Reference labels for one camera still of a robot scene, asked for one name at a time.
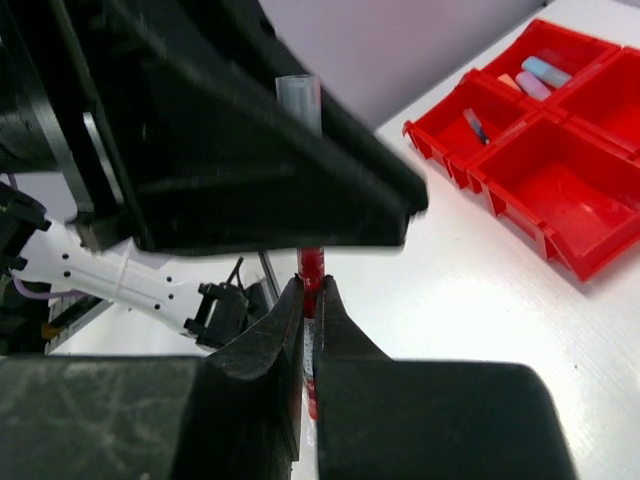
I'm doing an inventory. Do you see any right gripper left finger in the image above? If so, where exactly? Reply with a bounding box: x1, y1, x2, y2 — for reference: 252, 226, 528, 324
1, 277, 303, 479

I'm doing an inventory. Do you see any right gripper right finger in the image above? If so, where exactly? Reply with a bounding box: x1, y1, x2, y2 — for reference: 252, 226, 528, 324
314, 277, 576, 479

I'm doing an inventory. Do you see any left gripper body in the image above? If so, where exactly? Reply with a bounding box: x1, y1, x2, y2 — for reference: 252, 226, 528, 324
1, 1, 150, 250

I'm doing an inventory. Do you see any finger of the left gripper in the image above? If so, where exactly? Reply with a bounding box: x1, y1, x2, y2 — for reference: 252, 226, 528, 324
103, 1, 429, 257

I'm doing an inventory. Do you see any clear pen cap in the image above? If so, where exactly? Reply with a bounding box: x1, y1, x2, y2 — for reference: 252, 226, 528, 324
275, 74, 322, 136

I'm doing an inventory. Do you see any red pen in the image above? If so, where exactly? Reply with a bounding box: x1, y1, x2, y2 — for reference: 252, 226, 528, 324
297, 248, 325, 420

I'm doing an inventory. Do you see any blue pen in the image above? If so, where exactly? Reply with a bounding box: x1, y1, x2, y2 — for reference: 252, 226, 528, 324
463, 108, 490, 145

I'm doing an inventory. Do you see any pink highlighter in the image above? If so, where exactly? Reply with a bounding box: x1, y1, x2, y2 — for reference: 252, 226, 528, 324
515, 71, 551, 101

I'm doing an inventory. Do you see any blue highlighter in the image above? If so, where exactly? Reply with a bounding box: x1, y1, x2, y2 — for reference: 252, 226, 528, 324
521, 56, 572, 89

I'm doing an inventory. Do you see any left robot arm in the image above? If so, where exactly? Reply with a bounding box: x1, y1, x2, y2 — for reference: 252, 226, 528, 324
1, 1, 428, 348

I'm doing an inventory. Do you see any orange highlighter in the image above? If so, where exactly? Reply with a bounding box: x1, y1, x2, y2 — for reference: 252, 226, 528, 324
497, 74, 521, 92

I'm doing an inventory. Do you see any red compartment bin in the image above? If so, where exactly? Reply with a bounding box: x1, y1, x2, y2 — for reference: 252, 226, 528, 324
403, 19, 639, 281

